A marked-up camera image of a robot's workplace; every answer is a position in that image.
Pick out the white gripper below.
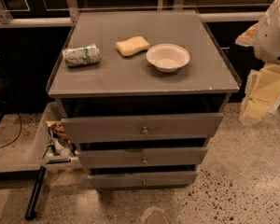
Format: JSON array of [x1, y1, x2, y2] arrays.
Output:
[[235, 0, 280, 125]]

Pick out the grey top drawer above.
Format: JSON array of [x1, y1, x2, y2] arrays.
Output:
[[62, 113, 223, 144]]

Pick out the grey drawer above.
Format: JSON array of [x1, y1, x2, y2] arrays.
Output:
[[89, 171, 198, 189], [62, 113, 223, 144], [77, 147, 207, 168]]

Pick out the grey drawer cabinet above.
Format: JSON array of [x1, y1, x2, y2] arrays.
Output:
[[47, 10, 241, 176]]

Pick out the grey bottom drawer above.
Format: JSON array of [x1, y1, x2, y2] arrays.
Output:
[[89, 171, 198, 189]]

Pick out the grey middle drawer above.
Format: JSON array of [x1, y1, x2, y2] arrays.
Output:
[[77, 147, 207, 168]]

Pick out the white paper bowl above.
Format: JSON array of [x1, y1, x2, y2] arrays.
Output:
[[146, 44, 190, 73]]

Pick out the yellow sponge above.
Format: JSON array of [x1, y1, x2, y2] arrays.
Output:
[[116, 36, 150, 57]]

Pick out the crushed green white can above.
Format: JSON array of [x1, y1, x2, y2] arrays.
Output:
[[63, 44, 101, 67]]

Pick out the metal railing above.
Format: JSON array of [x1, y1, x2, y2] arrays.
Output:
[[0, 0, 273, 27]]

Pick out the brown snack wrapper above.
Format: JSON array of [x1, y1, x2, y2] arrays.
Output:
[[46, 121, 69, 142]]

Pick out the clear plastic bin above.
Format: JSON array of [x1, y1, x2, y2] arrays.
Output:
[[30, 102, 81, 173]]

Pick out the black metal leg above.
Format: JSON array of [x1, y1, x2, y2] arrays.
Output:
[[25, 166, 47, 220]]

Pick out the black cable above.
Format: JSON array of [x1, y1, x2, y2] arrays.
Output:
[[0, 110, 23, 152]]

